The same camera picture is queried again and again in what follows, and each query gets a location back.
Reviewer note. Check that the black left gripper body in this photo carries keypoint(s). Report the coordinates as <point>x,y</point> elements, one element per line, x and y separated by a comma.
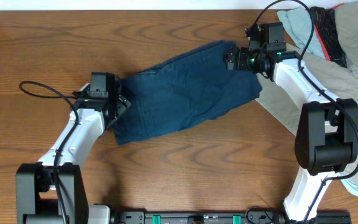
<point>119,103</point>

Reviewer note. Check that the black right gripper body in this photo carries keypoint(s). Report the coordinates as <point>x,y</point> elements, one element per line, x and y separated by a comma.
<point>249,60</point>

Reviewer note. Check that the dark blue denim shorts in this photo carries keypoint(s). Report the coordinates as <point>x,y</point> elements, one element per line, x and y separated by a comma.
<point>183,92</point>

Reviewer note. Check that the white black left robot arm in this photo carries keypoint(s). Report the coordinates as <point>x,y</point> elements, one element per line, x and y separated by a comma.
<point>51,190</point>

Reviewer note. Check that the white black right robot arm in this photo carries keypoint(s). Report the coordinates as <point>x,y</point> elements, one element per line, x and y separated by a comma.
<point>326,143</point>

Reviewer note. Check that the black red patterned garment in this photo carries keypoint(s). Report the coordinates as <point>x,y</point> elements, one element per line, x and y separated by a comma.
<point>325,28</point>

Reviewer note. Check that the khaki grey shorts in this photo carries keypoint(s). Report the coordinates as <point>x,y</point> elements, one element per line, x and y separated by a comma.
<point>346,77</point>

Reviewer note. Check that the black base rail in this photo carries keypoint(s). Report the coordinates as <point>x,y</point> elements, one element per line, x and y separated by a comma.
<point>254,215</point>

